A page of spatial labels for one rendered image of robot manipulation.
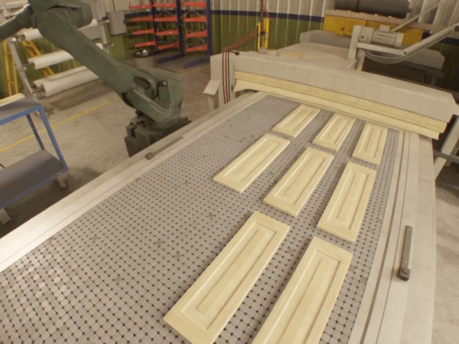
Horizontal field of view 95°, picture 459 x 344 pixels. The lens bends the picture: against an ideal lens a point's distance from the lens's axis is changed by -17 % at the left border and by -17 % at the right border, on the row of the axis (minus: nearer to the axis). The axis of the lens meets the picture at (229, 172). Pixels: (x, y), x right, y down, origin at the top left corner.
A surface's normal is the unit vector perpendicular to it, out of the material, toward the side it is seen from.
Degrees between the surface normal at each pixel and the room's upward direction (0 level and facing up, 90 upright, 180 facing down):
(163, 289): 0
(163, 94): 90
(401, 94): 90
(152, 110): 90
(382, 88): 90
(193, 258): 0
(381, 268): 0
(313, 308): 11
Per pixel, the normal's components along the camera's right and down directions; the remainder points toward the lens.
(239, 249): -0.16, -0.84
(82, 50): 0.13, 0.60
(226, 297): 0.16, -0.71
